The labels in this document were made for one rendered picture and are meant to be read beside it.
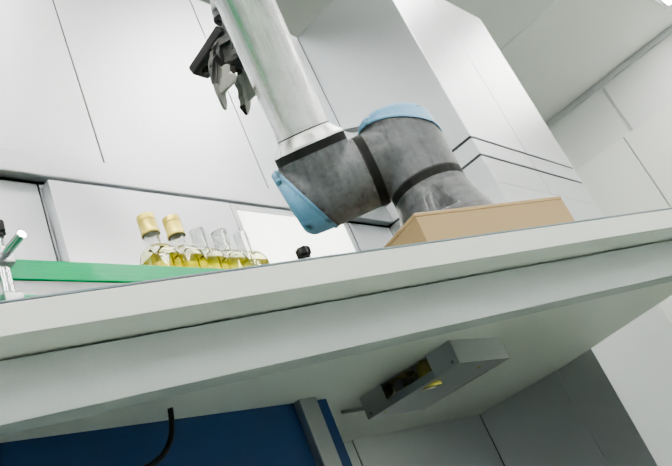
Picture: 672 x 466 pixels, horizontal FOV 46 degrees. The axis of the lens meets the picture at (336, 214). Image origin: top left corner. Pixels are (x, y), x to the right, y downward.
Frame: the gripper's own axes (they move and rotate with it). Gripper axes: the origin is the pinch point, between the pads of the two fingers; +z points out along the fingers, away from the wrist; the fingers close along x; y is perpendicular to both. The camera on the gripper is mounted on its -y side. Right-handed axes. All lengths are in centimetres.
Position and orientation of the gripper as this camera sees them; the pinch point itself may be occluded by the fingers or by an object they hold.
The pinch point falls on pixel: (233, 107)
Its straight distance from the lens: 162.9
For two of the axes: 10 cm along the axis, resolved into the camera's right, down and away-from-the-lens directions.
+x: 6.5, 0.9, 7.5
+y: 7.5, -2.4, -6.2
